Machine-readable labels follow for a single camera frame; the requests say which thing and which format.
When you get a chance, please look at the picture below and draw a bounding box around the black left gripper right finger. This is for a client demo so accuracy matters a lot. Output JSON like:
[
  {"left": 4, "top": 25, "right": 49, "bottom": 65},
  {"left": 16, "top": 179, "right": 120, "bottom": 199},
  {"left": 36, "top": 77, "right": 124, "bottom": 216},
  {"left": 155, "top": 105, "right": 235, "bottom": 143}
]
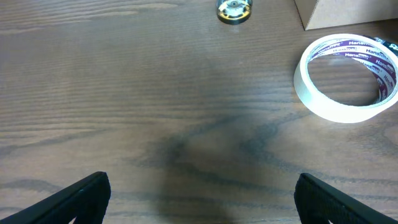
[{"left": 294, "top": 173, "right": 397, "bottom": 224}]

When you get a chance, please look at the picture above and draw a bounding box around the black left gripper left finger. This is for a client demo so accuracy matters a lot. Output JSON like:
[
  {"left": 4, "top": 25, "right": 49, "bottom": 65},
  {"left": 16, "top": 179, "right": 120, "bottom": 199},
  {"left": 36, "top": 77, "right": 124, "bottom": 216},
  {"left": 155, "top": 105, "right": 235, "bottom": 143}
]
[{"left": 1, "top": 172, "right": 111, "bottom": 224}]

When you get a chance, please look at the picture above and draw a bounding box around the black gel pen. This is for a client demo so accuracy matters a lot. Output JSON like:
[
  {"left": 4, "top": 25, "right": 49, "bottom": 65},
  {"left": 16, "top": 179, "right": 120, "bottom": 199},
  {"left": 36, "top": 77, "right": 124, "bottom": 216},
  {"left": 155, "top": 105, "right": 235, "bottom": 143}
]
[{"left": 373, "top": 37, "right": 398, "bottom": 55}]

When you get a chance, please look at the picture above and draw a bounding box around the white masking tape roll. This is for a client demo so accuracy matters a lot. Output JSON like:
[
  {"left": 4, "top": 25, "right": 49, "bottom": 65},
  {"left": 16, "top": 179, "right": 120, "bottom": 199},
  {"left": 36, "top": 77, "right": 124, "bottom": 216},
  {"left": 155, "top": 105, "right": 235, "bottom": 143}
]
[{"left": 294, "top": 34, "right": 397, "bottom": 123}]

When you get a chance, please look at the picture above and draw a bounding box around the open cardboard box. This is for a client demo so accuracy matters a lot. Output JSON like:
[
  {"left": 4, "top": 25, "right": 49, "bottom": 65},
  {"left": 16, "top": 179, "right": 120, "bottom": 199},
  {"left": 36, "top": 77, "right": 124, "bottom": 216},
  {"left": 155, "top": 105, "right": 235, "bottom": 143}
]
[{"left": 295, "top": 0, "right": 397, "bottom": 30}]

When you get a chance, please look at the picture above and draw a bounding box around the yellow correction tape dispenser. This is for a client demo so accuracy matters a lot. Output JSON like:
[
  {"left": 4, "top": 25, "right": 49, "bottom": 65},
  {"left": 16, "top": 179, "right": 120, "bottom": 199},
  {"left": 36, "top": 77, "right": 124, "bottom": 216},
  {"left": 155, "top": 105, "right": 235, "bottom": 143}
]
[{"left": 216, "top": 0, "right": 252, "bottom": 25}]

